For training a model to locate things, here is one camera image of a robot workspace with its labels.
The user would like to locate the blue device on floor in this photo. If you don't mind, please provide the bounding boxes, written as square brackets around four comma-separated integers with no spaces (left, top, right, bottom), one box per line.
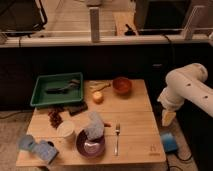
[161,133,177,153]

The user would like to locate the wooden board table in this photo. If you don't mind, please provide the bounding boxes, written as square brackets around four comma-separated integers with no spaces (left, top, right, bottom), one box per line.
[27,79,166,166]

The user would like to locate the black monitor left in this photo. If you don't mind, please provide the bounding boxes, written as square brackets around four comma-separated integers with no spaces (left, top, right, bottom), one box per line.
[0,0,48,32]

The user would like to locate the pale banana peel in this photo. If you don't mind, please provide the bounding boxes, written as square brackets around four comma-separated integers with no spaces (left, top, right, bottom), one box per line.
[89,81,110,92]

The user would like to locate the silver fork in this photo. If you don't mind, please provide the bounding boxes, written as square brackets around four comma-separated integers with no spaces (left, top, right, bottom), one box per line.
[114,123,120,156]

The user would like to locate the brown wooden bowl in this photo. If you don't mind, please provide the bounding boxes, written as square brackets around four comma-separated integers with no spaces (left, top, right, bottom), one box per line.
[112,77,132,95]

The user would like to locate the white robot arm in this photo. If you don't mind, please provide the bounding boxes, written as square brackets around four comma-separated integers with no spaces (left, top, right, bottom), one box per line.
[157,63,213,126]

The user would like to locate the grey blue towel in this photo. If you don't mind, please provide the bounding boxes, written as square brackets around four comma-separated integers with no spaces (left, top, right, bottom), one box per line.
[84,112,104,141]

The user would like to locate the black rectangular block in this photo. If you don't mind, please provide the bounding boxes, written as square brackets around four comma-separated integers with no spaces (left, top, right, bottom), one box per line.
[68,102,88,116]

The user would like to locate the green plastic tray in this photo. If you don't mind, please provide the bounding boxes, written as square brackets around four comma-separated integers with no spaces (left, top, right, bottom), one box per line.
[30,72,84,108]

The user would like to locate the black monitor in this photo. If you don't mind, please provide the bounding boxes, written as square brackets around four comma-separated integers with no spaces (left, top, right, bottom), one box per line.
[134,0,191,29]
[0,0,48,32]

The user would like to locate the purple bowl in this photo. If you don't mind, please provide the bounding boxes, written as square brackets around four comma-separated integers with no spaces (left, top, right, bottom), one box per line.
[76,131,105,158]

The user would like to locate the white paper cup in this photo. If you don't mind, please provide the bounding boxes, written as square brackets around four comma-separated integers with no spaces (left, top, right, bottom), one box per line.
[57,121,75,141]

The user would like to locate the grey upright post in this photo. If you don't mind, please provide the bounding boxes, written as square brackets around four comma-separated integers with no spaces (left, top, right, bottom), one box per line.
[89,7,100,43]

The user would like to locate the blue grey oven mitt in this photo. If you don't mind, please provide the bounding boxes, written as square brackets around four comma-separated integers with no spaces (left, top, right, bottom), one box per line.
[18,135,59,164]

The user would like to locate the black monitor right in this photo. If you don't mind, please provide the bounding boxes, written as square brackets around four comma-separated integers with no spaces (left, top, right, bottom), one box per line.
[134,0,191,29]

